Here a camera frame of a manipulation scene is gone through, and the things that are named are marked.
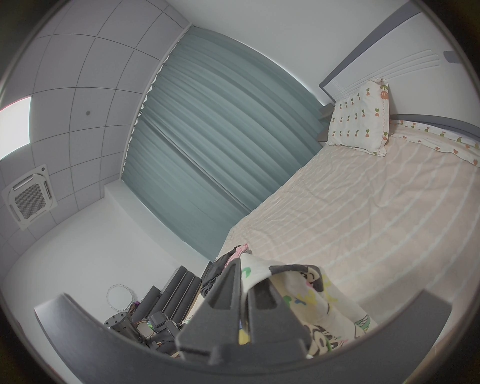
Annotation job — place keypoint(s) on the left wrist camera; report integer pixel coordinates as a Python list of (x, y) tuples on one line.
[(157, 322)]

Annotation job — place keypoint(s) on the white printed pillow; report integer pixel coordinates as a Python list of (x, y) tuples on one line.
[(356, 116)]

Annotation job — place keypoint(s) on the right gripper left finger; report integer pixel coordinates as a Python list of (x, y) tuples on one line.
[(221, 311)]

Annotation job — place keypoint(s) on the ceiling air vent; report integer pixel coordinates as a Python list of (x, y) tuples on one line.
[(30, 197)]

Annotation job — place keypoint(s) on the white printed pyjama top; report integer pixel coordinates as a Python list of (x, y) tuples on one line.
[(337, 311)]

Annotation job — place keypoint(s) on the ceiling light panel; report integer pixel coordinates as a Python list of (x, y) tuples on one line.
[(15, 127)]

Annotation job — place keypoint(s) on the pink garment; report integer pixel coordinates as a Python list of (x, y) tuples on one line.
[(238, 253)]

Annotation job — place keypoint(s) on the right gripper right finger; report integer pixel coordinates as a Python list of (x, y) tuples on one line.
[(273, 322)]

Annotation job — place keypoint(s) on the black garment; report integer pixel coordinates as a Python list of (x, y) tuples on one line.
[(217, 270)]

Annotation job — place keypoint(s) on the bed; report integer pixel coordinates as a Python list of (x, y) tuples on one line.
[(356, 225)]

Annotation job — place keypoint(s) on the blue-green curtain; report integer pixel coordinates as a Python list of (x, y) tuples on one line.
[(243, 112), (168, 180)]

